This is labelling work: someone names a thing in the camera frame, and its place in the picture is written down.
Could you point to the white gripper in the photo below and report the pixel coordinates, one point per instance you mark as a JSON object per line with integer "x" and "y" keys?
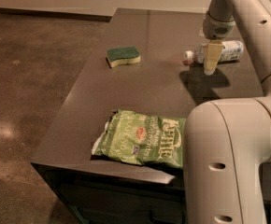
{"x": 216, "y": 29}

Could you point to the blue plastic bottle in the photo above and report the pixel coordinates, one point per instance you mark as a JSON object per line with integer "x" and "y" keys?
{"x": 232, "y": 51}

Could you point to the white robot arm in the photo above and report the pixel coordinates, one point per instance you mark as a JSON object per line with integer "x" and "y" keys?
{"x": 227, "y": 140}

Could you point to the green jalapeno chip bag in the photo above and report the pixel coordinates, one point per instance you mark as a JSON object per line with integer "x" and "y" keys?
{"x": 139, "y": 139}

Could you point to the green yellow sponge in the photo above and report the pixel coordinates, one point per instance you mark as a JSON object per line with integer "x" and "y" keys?
{"x": 123, "y": 56}

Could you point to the dark cabinet drawer handle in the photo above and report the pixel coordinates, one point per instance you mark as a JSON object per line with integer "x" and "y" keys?
{"x": 162, "y": 217}

